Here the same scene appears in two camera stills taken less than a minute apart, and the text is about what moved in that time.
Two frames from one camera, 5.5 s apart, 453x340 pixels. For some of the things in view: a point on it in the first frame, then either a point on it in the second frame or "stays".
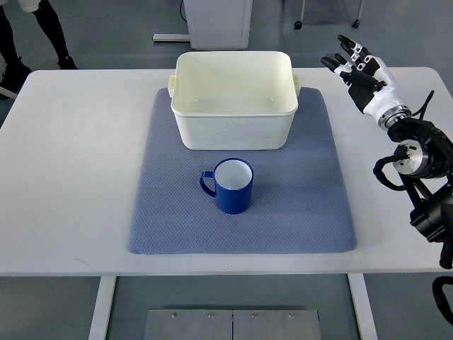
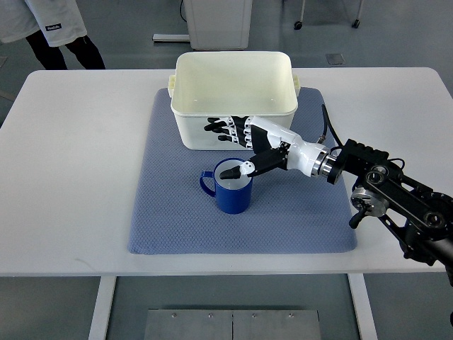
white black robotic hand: (371, 86) -> (276, 146)
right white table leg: (363, 307) stays
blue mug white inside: (233, 182) stays
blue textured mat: (299, 201) stays
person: (13, 71) -> (47, 23)
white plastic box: (234, 100) stays
